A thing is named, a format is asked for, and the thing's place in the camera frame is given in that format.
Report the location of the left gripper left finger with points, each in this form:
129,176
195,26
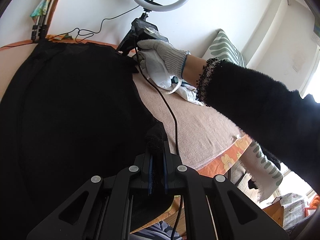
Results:
101,208

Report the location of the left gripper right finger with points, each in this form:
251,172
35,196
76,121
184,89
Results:
215,208

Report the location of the black garment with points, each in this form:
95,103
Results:
71,111

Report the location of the right forearm black sleeve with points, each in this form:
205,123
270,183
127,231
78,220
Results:
288,125

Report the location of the right gloved hand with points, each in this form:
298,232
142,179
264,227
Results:
162,61

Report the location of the orange floral bed sheet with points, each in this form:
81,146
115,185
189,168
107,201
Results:
70,111

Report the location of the green striped white cushion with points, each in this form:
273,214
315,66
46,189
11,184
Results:
222,87

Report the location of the grey striped trousers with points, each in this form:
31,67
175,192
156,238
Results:
158,231

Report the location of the white tote bag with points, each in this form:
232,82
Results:
182,88

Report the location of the colourful patterned cloth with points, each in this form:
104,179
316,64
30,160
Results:
39,11

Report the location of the folded tripod legs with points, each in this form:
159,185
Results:
40,31

